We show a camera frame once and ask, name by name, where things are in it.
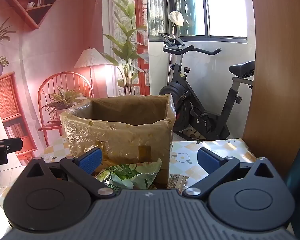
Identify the wooden panel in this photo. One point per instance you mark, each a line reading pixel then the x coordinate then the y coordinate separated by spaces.
pixel 277 80

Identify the window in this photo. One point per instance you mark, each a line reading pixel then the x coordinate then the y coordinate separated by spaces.
pixel 227 5

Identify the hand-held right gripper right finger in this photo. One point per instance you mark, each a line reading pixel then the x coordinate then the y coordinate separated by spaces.
pixel 207 161

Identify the white cloth on pole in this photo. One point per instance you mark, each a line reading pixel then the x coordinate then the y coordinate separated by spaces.
pixel 177 17

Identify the printed wall backdrop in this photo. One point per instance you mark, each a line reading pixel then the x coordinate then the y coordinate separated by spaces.
pixel 65 42

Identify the large green snack packet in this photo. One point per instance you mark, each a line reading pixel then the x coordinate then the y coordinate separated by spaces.
pixel 130 177

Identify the black exercise bike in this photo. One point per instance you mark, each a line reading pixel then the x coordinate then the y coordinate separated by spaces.
pixel 182 97

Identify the brown cardboard box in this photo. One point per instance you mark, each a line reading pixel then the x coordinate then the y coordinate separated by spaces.
pixel 163 173

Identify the tan snack packet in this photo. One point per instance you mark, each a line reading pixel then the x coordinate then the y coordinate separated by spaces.
pixel 176 181

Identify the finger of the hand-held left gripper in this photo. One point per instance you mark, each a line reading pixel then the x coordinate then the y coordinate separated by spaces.
pixel 12 145

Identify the floral checked tablecloth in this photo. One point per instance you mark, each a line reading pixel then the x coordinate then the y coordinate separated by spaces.
pixel 185 157

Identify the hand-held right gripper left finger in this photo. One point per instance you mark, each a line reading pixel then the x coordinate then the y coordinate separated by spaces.
pixel 91 160

